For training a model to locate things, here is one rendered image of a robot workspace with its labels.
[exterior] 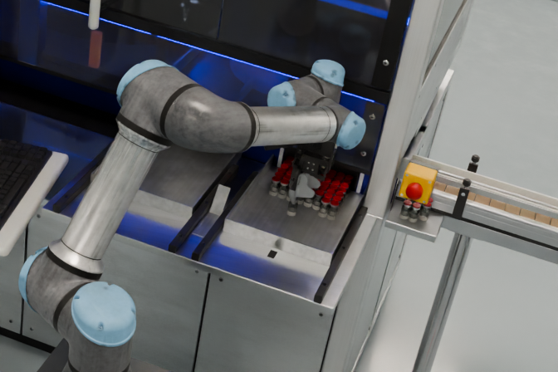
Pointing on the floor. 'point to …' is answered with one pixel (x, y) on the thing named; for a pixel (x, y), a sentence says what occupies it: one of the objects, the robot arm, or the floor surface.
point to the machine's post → (391, 146)
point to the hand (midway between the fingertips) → (292, 195)
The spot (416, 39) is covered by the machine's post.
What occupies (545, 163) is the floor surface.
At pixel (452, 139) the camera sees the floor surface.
